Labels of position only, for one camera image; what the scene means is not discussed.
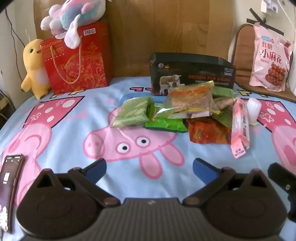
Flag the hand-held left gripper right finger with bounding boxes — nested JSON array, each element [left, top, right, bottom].
[[184, 158, 267, 207]]

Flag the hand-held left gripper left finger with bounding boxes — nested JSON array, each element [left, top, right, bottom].
[[35, 159, 122, 207]]

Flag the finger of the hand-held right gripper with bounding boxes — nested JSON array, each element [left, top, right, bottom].
[[267, 162, 296, 216]]

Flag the orange snack packet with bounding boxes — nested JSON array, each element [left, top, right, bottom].
[[186, 116, 233, 145]]

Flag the black cardboard box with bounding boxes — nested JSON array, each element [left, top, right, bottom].
[[149, 52, 237, 96]]

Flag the printed blanket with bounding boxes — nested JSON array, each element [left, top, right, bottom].
[[0, 75, 296, 241]]

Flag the dark green snack packet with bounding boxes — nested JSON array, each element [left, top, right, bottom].
[[211, 109, 234, 130], [211, 85, 237, 99]]

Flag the long pink box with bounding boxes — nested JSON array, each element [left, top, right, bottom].
[[230, 97, 251, 159]]

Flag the bright green snack packet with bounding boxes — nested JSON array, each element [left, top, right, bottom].
[[144, 102, 188, 133]]

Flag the light green snack packet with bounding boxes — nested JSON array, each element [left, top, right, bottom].
[[111, 97, 151, 128]]

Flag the beige snack packet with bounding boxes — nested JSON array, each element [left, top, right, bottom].
[[214, 97, 237, 112]]

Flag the clear packet with orange label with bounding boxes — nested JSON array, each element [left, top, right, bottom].
[[154, 81, 221, 119]]

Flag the white jelly cup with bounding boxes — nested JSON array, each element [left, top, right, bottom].
[[246, 97, 262, 127]]

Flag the smartphone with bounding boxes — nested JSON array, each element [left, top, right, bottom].
[[0, 153, 25, 232]]

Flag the red gift bag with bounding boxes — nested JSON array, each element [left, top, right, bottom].
[[40, 22, 112, 95]]

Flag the chair with brown cushion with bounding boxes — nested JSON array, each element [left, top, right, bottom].
[[231, 23, 296, 104]]

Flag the yellow duck plush toy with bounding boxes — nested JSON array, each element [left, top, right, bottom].
[[21, 39, 52, 100]]

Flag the large pink snack bag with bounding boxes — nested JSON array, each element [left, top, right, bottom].
[[249, 22, 293, 92]]

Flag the wooden headboard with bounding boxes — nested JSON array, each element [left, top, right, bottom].
[[33, 0, 242, 80]]

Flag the pastel plush toy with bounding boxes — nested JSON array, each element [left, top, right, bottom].
[[40, 0, 106, 49]]

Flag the black tape strips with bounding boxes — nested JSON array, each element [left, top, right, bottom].
[[246, 8, 285, 36]]

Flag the black cable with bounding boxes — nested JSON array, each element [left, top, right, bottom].
[[4, 9, 26, 61]]

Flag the white cable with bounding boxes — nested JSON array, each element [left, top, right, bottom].
[[280, 0, 296, 26]]

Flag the white wall charger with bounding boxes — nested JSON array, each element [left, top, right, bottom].
[[261, 0, 281, 15]]

